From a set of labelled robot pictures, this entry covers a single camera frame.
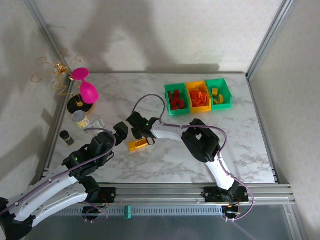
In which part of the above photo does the long yellow lego brick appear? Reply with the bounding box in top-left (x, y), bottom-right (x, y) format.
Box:
top-left (127, 137), bottom-right (149, 153)

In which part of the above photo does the small black jar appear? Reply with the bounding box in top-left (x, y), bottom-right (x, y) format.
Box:
top-left (59, 130), bottom-right (75, 146)

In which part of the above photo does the patterned paper cup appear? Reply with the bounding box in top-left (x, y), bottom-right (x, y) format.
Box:
top-left (71, 111), bottom-right (90, 129)

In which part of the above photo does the green plastic bin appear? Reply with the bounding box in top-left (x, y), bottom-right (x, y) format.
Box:
top-left (205, 78), bottom-right (233, 110)
top-left (164, 83), bottom-right (192, 117)

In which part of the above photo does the small circuit board with led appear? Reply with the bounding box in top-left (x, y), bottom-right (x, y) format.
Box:
top-left (82, 206), bottom-right (111, 221)
top-left (222, 203), bottom-right (242, 218)

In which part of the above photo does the pink wine glass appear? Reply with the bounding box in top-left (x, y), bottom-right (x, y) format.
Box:
top-left (71, 67), bottom-right (100, 105)

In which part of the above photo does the yellow plastic bin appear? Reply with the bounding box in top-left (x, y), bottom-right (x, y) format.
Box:
top-left (184, 80), bottom-right (213, 114)

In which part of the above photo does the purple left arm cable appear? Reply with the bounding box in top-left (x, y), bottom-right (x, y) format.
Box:
top-left (0, 127), bottom-right (117, 223)

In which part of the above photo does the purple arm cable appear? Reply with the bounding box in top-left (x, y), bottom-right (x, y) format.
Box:
top-left (131, 94), bottom-right (256, 223)
top-left (0, 127), bottom-right (117, 223)

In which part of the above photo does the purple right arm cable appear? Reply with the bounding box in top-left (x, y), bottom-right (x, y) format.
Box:
top-left (131, 94), bottom-right (256, 223)

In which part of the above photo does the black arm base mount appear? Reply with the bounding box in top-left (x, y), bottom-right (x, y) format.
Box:
top-left (199, 186), bottom-right (250, 203)
top-left (86, 187), bottom-right (117, 204)

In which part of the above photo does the aluminium side rail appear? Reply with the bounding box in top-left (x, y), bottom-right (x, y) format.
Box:
top-left (246, 73), bottom-right (310, 240)
top-left (9, 74), bottom-right (75, 240)

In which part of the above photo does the gold wire stand black base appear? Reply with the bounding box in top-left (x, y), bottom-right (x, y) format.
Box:
top-left (30, 47), bottom-right (96, 115)

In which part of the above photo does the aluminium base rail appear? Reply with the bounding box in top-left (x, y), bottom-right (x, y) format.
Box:
top-left (27, 182), bottom-right (293, 204)

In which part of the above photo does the aluminium back rail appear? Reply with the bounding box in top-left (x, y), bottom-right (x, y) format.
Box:
top-left (71, 71), bottom-right (248, 75)

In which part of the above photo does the slotted grey cable duct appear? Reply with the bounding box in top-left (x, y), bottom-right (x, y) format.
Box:
top-left (52, 205), bottom-right (225, 216)

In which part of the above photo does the aluminium frame post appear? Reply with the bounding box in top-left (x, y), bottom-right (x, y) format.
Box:
top-left (23, 0), bottom-right (73, 80)
top-left (246, 0), bottom-right (293, 80)

